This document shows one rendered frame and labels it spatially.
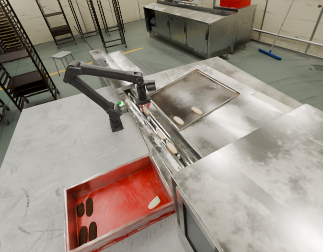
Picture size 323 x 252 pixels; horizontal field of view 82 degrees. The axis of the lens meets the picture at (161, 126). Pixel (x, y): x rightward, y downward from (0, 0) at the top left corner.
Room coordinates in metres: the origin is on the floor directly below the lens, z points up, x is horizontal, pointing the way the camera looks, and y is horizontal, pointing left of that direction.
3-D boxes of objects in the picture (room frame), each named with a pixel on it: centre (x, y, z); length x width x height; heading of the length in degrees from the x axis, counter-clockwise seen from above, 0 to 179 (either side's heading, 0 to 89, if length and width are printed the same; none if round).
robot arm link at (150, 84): (1.10, 0.05, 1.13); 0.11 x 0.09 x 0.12; 91
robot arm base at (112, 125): (1.09, 0.33, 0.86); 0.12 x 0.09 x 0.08; 15
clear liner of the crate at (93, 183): (0.47, 0.25, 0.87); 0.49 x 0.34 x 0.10; 108
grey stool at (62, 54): (4.29, 1.92, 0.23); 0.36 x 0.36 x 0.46; 56
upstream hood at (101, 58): (2.09, 0.50, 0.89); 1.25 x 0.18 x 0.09; 22
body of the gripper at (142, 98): (1.10, 0.09, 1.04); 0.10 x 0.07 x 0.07; 112
